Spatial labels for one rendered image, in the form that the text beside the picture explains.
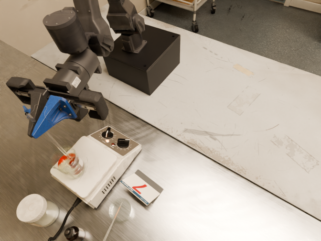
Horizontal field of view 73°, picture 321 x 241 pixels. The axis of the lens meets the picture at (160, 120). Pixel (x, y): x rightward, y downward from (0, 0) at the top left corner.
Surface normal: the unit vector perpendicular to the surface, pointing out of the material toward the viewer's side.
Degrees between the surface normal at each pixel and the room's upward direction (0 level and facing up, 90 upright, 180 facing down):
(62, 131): 0
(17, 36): 90
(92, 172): 0
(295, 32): 0
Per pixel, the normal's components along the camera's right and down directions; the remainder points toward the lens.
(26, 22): 0.82, 0.45
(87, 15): -0.25, 0.45
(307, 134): -0.06, -0.56
